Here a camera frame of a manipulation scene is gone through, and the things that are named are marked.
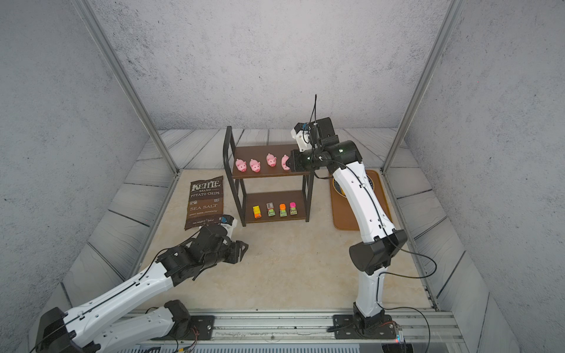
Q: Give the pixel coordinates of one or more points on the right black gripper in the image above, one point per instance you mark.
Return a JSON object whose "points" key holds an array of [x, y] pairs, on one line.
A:
{"points": [[296, 166]]}

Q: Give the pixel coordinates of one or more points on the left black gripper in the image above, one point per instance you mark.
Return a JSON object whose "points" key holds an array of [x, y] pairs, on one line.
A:
{"points": [[236, 251]]}

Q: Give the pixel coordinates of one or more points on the pink pig toy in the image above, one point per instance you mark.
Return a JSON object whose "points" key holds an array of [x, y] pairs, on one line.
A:
{"points": [[271, 160], [241, 165], [284, 161], [255, 165]]}

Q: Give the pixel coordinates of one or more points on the orange yellow dump truck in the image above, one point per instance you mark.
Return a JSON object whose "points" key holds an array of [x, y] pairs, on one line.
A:
{"points": [[257, 212]]}

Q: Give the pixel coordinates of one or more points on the green truck picture box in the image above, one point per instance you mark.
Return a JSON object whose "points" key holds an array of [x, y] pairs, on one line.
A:
{"points": [[270, 209]]}

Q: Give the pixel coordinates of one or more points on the green truck pink drum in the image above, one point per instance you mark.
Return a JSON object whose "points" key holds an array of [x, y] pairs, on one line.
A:
{"points": [[293, 208]]}

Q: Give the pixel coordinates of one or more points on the green truck orange drum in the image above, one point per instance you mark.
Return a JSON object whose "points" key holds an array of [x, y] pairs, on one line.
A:
{"points": [[283, 210]]}

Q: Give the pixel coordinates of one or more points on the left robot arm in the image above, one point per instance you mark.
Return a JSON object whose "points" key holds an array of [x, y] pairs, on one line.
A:
{"points": [[99, 326]]}

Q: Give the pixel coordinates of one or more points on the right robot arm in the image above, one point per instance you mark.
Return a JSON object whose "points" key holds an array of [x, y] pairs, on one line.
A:
{"points": [[380, 240]]}

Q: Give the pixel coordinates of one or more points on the blue patterned plate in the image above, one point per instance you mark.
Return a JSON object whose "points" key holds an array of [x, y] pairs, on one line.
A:
{"points": [[340, 192]]}

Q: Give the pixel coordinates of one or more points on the Kettle potato chips bag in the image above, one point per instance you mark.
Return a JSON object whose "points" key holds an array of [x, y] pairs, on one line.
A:
{"points": [[205, 203]]}

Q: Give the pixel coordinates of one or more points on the brown wooden tray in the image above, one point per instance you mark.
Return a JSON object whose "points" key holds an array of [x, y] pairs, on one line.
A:
{"points": [[343, 216]]}

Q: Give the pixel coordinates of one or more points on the two-tier wooden metal shelf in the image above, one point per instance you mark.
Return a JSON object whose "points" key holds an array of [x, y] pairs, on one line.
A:
{"points": [[250, 189]]}

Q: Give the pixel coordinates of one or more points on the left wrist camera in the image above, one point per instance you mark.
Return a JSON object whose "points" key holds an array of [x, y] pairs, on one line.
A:
{"points": [[228, 222]]}

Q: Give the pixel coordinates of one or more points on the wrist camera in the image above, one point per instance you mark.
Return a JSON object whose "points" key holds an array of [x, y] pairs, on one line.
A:
{"points": [[228, 222], [301, 134]]}

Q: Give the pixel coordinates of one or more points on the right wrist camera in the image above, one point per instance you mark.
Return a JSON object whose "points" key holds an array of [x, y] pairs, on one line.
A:
{"points": [[301, 134]]}

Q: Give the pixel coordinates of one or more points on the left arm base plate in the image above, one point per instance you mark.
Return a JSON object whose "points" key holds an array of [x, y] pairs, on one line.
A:
{"points": [[197, 328]]}

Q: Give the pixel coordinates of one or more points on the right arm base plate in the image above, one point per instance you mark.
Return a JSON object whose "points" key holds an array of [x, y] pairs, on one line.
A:
{"points": [[379, 327]]}

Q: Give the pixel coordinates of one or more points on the right aluminium frame post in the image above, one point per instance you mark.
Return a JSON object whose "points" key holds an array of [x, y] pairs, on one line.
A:
{"points": [[446, 29]]}

